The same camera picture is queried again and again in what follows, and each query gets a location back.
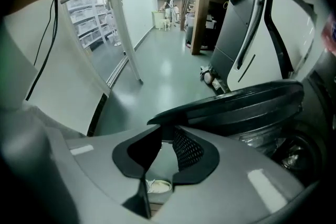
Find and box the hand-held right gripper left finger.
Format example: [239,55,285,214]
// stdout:
[65,124,162,219]

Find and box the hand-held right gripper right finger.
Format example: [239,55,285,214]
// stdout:
[156,125,307,218]

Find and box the dark round washing machine door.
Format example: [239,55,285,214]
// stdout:
[146,80,305,143]

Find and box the grey washing machine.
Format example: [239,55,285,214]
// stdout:
[236,49,336,192]

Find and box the white and grey machine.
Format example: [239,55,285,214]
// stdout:
[201,0,317,93]

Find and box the shelving rack with bins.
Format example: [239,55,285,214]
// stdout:
[66,0,113,49]

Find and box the white round bowl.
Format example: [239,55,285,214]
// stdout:
[145,178,173,195]

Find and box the white cabinet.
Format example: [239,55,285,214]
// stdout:
[151,9,166,29]

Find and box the white stool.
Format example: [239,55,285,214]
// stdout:
[160,18,172,32]

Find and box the white door frame post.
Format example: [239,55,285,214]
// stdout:
[107,0,144,85]

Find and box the black cable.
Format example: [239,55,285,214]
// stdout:
[25,0,60,102]

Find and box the white wall panel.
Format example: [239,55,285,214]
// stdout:
[4,0,111,137]

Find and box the wooden post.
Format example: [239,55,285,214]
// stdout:
[190,0,212,56]

